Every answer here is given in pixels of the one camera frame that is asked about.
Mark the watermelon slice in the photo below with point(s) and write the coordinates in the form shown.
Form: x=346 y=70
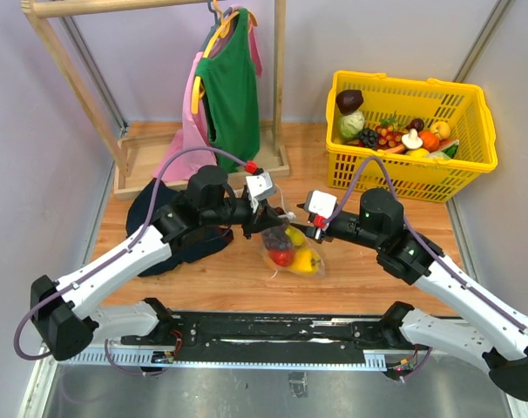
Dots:
x=448 y=148

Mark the purple grape bunch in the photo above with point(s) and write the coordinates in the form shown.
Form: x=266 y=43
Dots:
x=274 y=238

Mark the white mushroom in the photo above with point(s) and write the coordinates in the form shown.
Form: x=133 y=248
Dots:
x=411 y=140

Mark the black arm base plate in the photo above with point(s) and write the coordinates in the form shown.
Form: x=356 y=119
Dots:
x=284 y=338

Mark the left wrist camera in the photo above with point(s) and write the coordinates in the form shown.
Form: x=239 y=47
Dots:
x=260 y=185

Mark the dark purple round fruit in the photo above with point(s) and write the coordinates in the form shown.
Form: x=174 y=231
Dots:
x=349 y=101

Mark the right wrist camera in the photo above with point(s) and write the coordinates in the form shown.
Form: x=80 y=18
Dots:
x=320 y=206

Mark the dark navy cloth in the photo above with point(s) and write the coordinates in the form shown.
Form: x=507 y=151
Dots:
x=188 y=243

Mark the yellow plastic basket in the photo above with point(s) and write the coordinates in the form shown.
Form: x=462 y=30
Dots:
x=434 y=137

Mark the green cabbage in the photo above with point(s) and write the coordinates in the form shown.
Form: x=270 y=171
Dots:
x=350 y=125

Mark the clear dotted zip top bag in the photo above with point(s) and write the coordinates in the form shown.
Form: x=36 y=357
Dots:
x=289 y=218

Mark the yellow clothes hanger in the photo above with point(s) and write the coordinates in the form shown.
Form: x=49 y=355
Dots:
x=220 y=33

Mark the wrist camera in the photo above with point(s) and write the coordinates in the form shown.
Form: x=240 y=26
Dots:
x=320 y=206
x=260 y=185

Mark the pink shirt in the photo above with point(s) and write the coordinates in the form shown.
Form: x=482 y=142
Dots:
x=193 y=132

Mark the wooden clothes rack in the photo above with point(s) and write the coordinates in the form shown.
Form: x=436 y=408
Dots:
x=137 y=154

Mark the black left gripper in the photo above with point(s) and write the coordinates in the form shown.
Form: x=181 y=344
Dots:
x=265 y=218

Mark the yellow peach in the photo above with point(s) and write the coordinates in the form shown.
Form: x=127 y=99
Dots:
x=441 y=130

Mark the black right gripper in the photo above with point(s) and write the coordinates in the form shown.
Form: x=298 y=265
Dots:
x=321 y=233

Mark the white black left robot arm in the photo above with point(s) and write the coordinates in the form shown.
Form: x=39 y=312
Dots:
x=66 y=312

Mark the yellow bell pepper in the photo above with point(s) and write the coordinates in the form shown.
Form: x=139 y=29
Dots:
x=306 y=261
x=296 y=236

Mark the green tank top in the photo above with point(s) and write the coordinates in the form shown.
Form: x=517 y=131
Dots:
x=231 y=100

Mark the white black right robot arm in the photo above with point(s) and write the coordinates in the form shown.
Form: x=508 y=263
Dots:
x=493 y=336

